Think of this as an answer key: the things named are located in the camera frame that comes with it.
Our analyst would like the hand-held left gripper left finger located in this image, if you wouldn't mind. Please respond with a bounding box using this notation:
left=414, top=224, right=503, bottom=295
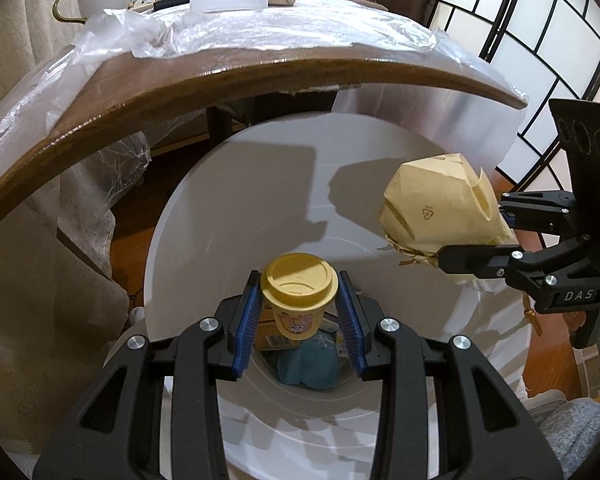
left=32, top=270, right=262, bottom=480

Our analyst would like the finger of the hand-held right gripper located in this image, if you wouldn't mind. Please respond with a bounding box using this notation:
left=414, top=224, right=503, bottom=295
left=437, top=235, right=593, bottom=291
left=497, top=190, right=578, bottom=237

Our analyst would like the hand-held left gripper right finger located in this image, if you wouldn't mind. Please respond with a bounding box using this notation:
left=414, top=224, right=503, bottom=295
left=336, top=270, right=563, bottom=480

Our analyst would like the brown cardboard box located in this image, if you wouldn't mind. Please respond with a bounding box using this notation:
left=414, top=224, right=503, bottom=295
left=254, top=305, right=301, bottom=353

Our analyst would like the yellow lid paper cup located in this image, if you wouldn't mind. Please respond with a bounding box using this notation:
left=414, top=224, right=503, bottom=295
left=260, top=252, right=341, bottom=343

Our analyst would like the yellow paper bag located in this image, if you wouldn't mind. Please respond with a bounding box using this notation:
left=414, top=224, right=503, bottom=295
left=378, top=152, right=542, bottom=338

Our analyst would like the white bucket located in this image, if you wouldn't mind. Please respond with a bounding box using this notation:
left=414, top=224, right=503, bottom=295
left=102, top=110, right=536, bottom=480

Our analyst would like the blue crumpled wrapper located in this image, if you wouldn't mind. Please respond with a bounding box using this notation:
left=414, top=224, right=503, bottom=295
left=277, top=332, right=342, bottom=391

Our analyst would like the folding screen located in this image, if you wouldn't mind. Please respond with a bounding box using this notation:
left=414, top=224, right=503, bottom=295
left=427, top=0, right=600, bottom=201

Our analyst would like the person's grey clothing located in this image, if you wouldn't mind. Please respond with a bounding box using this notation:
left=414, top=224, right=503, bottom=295
left=525, top=390, right=600, bottom=480

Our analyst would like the wooden table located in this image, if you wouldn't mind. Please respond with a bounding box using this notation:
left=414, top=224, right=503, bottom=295
left=0, top=0, right=531, bottom=286

